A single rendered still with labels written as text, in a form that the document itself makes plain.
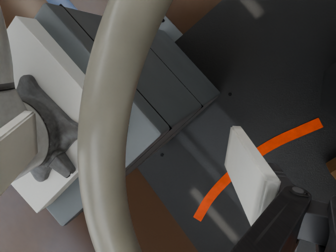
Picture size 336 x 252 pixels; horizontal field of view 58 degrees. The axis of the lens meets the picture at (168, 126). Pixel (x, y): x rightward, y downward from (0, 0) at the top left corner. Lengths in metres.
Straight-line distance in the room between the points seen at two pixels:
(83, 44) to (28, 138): 0.53
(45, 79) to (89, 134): 0.53
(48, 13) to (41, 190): 0.41
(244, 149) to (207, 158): 1.31
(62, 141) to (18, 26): 0.26
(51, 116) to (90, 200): 0.48
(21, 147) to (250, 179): 0.13
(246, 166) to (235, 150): 0.02
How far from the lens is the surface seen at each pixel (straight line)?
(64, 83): 0.68
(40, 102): 0.69
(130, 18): 0.16
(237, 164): 0.18
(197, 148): 1.48
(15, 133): 0.19
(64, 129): 0.67
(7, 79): 0.59
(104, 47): 0.17
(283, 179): 0.16
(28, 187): 0.82
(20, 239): 2.37
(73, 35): 0.73
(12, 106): 0.58
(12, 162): 0.19
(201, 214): 1.60
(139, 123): 0.66
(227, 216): 1.58
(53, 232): 2.15
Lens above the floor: 1.39
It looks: 67 degrees down
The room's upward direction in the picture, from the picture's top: 123 degrees counter-clockwise
